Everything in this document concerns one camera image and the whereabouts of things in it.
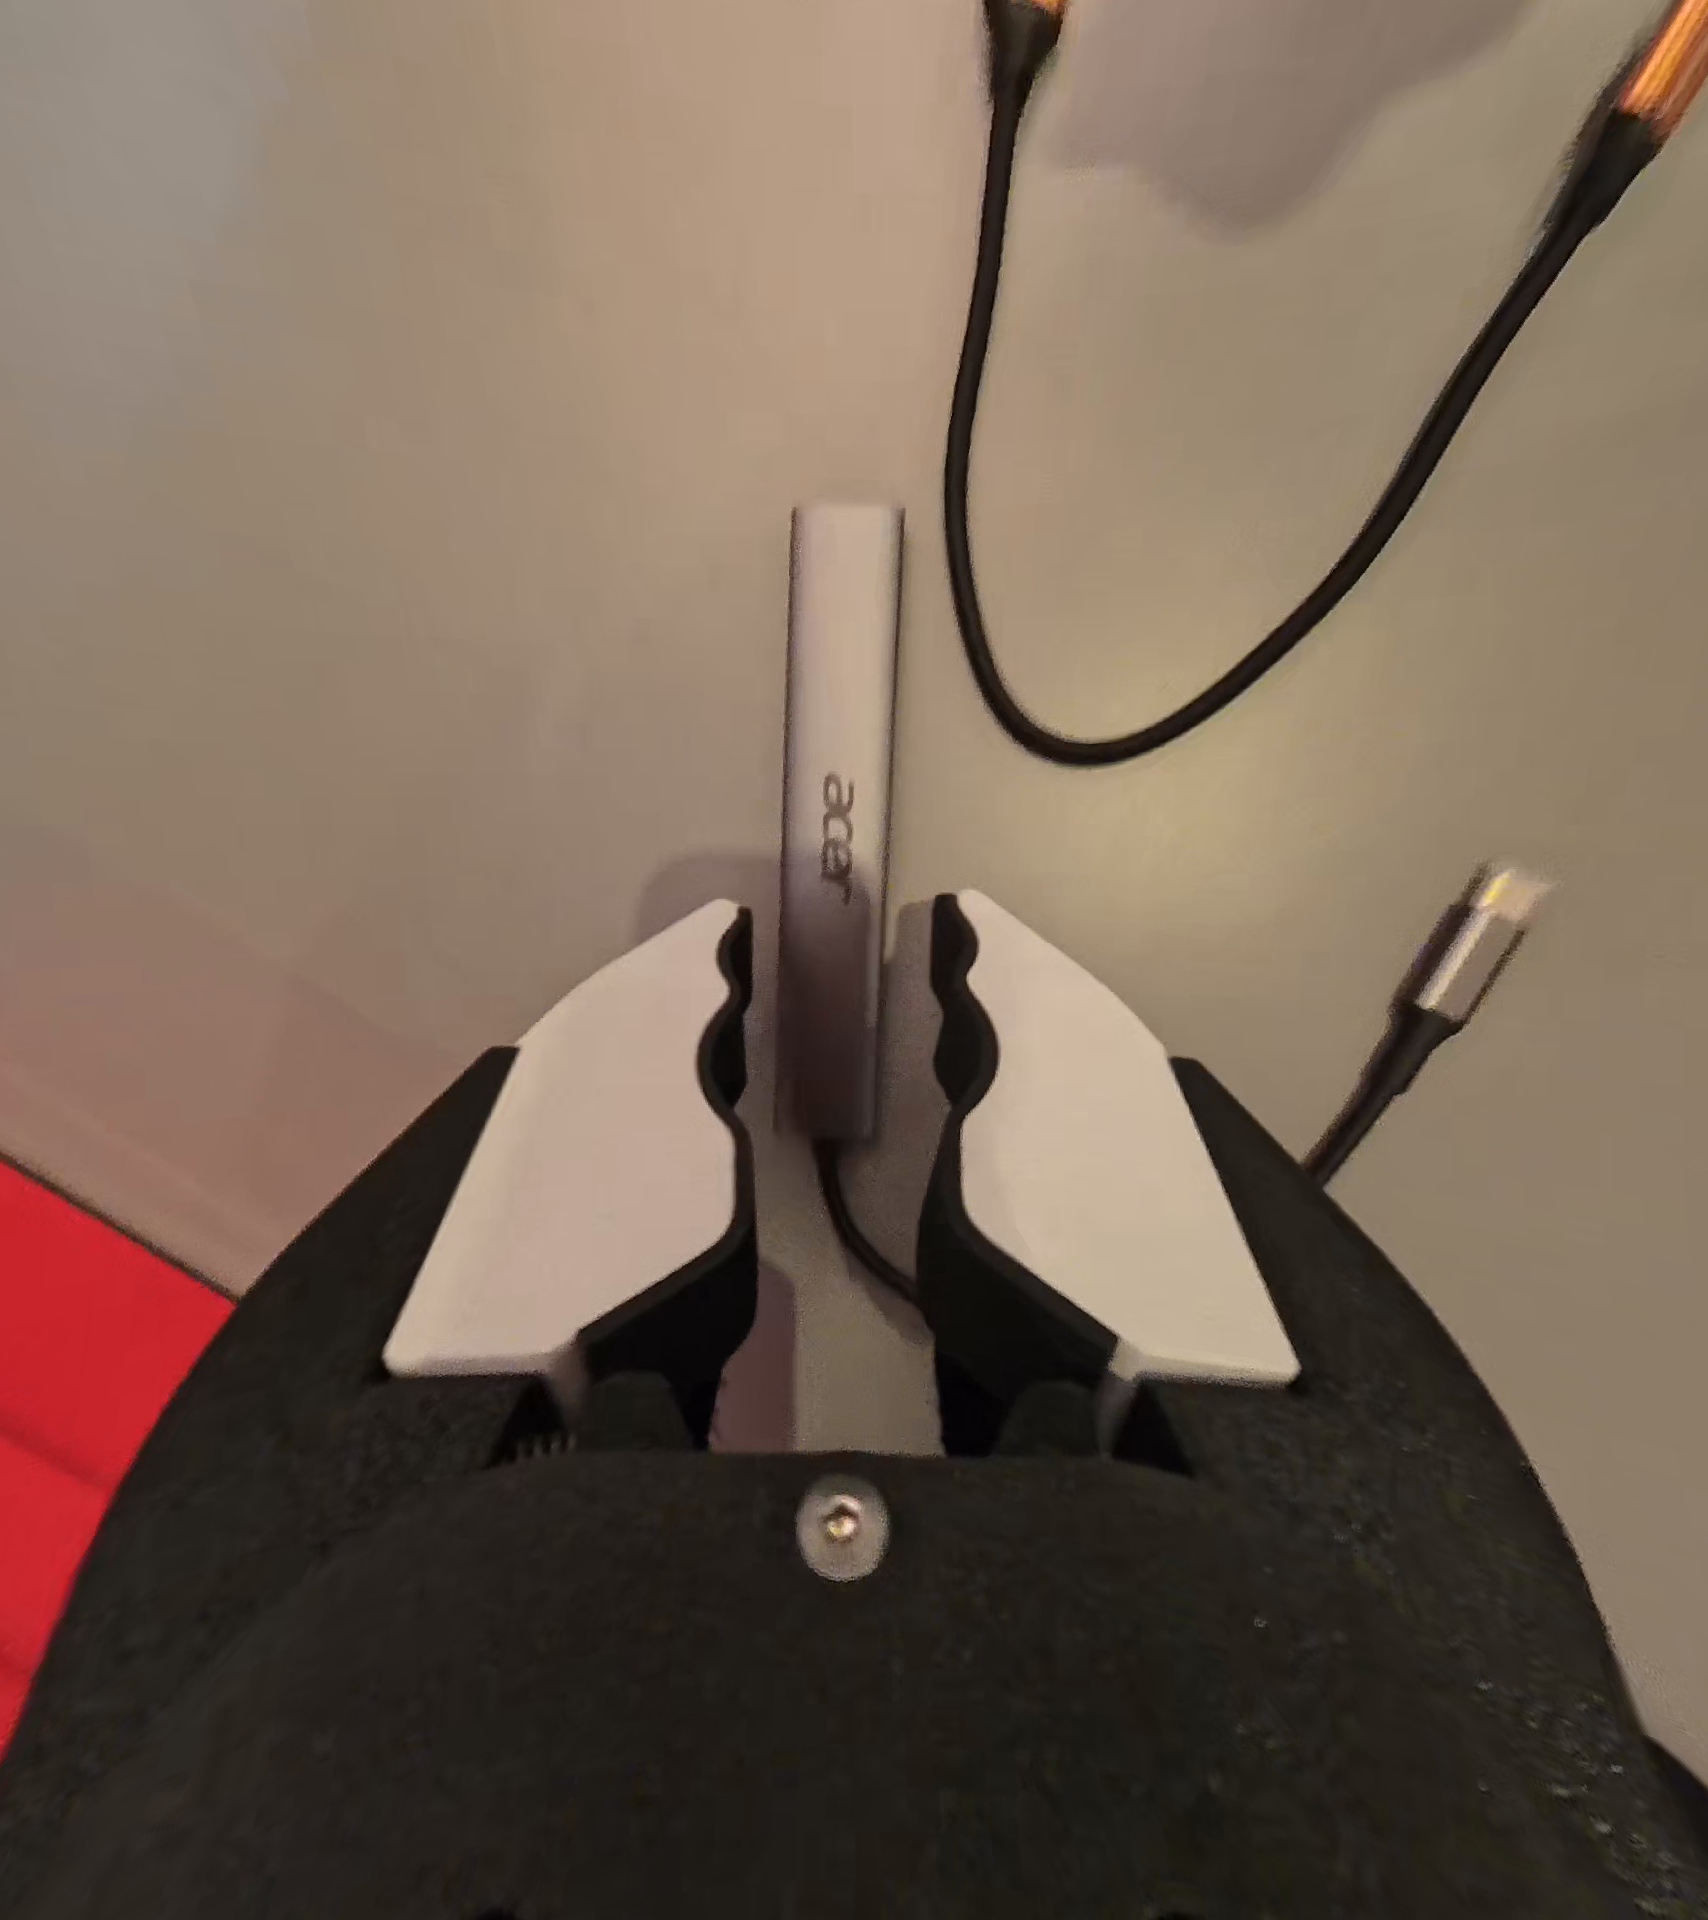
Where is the black cable with orange plugs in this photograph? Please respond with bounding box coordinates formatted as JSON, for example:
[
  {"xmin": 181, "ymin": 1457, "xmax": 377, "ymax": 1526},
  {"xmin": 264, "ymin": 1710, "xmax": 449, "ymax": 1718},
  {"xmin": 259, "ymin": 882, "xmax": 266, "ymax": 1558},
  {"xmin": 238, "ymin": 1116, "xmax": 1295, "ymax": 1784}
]
[{"xmin": 943, "ymin": 0, "xmax": 1708, "ymax": 770}]

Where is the black hub pigtail cable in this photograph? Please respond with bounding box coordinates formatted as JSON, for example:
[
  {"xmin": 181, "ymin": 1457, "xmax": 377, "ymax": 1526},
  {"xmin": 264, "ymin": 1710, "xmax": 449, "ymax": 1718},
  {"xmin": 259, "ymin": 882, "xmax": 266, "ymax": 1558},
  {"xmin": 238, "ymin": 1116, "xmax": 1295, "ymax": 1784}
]
[{"xmin": 807, "ymin": 1134, "xmax": 932, "ymax": 1299}]

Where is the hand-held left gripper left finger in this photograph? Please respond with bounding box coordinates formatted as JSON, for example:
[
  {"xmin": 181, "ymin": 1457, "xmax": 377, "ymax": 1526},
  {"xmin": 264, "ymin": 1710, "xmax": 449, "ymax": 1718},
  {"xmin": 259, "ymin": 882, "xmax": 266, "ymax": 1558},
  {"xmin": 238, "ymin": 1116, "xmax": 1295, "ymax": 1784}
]
[{"xmin": 380, "ymin": 895, "xmax": 757, "ymax": 1457}]

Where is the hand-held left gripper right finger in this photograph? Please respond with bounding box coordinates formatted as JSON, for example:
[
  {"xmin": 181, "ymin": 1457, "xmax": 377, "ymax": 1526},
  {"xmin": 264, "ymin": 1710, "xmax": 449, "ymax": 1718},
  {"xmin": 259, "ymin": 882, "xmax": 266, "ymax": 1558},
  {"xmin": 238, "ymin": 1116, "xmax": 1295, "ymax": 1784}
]
[{"xmin": 917, "ymin": 887, "xmax": 1303, "ymax": 1463}]

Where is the black cable with silver plug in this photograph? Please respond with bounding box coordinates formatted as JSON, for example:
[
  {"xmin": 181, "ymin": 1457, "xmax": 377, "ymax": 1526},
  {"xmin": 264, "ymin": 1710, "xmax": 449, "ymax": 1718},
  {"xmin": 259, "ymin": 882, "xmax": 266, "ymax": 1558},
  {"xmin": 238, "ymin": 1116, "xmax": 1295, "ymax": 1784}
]
[{"xmin": 1303, "ymin": 862, "xmax": 1558, "ymax": 1187}]

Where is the red plastic bin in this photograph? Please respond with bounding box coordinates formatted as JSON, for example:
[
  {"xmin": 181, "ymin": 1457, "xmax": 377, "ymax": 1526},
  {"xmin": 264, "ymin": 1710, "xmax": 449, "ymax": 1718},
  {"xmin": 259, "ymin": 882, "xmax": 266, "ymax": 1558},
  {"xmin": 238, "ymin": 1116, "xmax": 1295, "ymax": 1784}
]
[{"xmin": 0, "ymin": 1085, "xmax": 241, "ymax": 1900}]

